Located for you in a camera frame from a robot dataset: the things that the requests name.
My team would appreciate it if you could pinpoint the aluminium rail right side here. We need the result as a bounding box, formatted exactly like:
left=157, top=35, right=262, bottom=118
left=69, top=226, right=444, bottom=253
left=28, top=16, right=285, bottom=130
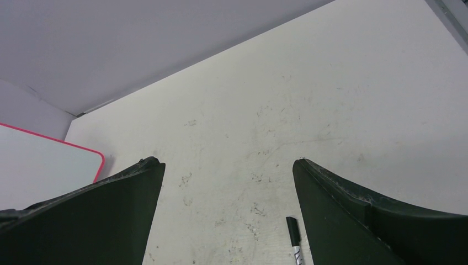
left=425, top=0, right=467, bottom=54

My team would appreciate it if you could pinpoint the black whiteboard marker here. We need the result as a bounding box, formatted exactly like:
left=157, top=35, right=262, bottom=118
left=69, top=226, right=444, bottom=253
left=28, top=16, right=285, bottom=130
left=286, top=216, right=304, bottom=265

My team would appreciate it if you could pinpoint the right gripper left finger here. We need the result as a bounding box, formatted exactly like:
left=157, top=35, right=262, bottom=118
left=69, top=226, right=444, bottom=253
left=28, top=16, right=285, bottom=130
left=1, top=157, right=166, bottom=264

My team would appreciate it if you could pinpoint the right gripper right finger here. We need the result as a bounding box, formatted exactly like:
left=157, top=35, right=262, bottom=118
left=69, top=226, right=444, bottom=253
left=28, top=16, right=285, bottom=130
left=292, top=159, right=467, bottom=264

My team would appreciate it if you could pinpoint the pink-framed whiteboard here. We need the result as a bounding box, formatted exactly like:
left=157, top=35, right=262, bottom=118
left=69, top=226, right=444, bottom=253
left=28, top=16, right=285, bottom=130
left=1, top=124, right=105, bottom=210

